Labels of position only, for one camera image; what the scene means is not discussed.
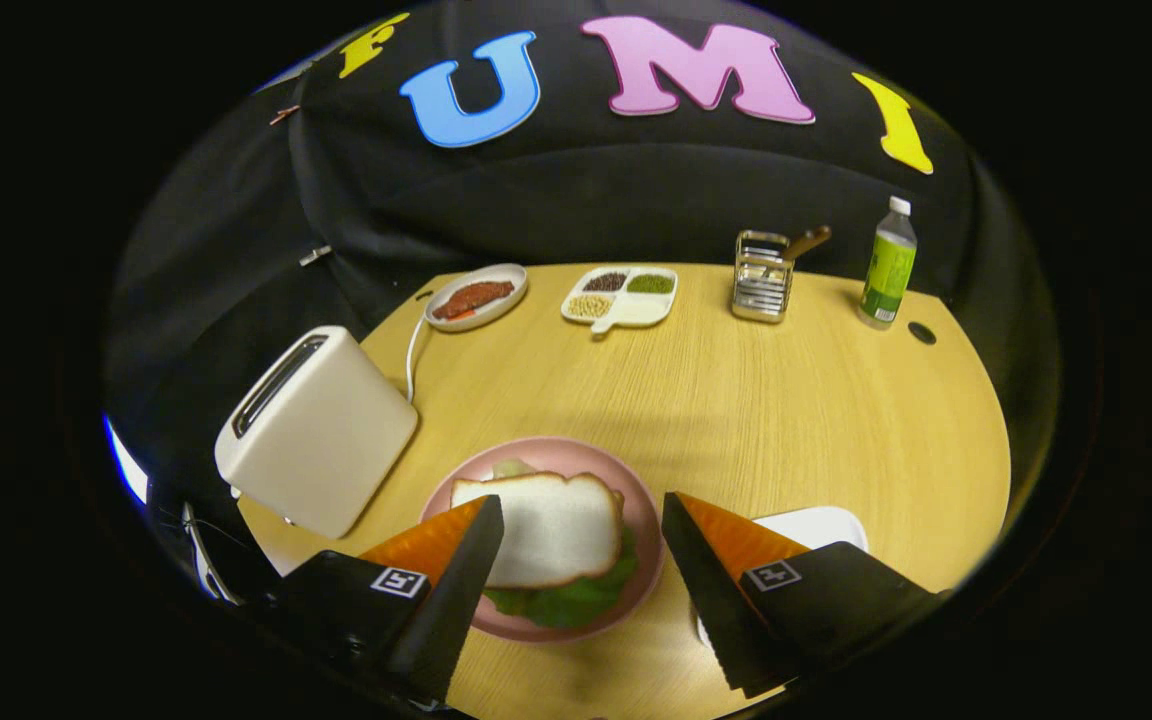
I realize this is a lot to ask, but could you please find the pink plate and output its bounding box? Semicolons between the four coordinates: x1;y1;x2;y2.
419;436;666;643

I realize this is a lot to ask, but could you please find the white toaster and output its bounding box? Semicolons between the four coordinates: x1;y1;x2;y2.
214;325;420;541

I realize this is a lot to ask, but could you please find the square white plate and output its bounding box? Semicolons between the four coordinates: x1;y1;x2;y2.
696;506;869;646

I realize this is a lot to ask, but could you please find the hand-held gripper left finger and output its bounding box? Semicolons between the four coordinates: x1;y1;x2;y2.
266;494;505;706

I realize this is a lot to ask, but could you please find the computer monitor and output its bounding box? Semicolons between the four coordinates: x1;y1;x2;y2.
104;415;149;506

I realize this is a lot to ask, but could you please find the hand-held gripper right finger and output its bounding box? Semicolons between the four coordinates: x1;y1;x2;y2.
661;490;942;701

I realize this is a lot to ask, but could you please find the red-brown meat patty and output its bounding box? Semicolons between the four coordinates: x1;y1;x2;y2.
432;280;516;321

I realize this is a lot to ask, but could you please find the metal wire utensil holder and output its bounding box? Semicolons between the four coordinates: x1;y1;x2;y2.
731;230;795;324

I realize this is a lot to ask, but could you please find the plain white bread slice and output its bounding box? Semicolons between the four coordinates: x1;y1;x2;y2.
450;470;627;591

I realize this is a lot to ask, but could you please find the white divided dish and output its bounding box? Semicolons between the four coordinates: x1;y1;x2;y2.
561;265;679;336

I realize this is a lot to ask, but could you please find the green lettuce leaf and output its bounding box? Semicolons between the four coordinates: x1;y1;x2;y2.
481;458;639;631

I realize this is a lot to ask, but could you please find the green label plastic bottle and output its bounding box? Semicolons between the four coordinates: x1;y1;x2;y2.
857;196;919;331

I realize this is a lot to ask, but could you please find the round white plate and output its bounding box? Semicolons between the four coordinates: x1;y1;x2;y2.
423;263;529;333

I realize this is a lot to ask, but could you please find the wooden utensil handle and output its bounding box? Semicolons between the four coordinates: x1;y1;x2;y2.
781;225;833;263

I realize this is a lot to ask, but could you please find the black backdrop cloth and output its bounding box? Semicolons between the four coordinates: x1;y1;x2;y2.
104;0;1062;601

